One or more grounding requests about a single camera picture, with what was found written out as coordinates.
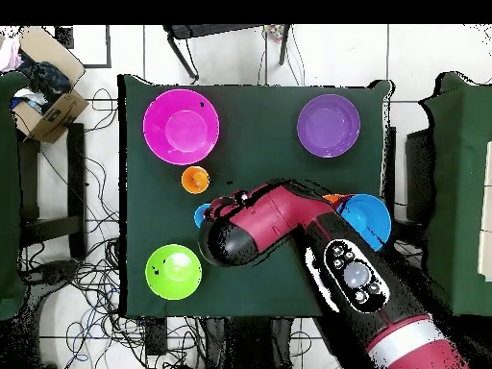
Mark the large blue bowl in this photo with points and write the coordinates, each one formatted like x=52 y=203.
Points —
x=386 y=235

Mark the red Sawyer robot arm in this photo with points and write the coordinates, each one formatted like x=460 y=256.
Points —
x=276 y=215

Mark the blue cup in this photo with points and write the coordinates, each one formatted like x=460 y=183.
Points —
x=200 y=217

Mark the orange cup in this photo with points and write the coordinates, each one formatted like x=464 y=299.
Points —
x=195 y=180

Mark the green bowl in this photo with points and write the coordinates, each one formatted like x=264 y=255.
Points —
x=173 y=273

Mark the dark green table cloth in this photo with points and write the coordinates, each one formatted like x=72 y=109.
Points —
x=250 y=123

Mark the pink bowl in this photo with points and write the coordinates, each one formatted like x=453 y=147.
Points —
x=180 y=127

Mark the orange bowl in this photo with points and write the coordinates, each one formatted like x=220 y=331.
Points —
x=332 y=199

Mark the purple bowl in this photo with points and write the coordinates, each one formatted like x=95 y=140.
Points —
x=328 y=126

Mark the colourful toy pile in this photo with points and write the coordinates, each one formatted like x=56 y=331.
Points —
x=275 y=32

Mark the cardboard box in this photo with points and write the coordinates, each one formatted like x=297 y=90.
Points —
x=57 y=119

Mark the black box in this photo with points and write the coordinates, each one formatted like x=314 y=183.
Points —
x=419 y=177

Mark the green cloth covered table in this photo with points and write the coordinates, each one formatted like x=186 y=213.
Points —
x=9 y=192
x=461 y=173

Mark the dark blue cloth bundle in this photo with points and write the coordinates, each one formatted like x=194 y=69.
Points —
x=46 y=77

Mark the pink white cloth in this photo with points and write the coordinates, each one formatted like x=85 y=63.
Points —
x=9 y=54

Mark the black bench frame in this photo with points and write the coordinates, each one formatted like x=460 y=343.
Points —
x=75 y=173

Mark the black metal stool frame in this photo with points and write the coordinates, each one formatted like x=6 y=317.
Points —
x=215 y=30

